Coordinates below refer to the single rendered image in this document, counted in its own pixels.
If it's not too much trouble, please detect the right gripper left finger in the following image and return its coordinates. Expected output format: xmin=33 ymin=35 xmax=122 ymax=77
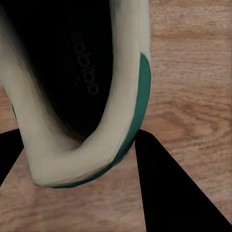
xmin=0 ymin=129 xmax=24 ymax=186

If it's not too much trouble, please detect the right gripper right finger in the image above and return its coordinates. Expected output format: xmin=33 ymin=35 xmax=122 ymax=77
xmin=134 ymin=130 xmax=232 ymax=232

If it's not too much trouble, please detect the gym shoe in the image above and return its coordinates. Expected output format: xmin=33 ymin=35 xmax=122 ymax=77
xmin=0 ymin=0 xmax=152 ymax=189

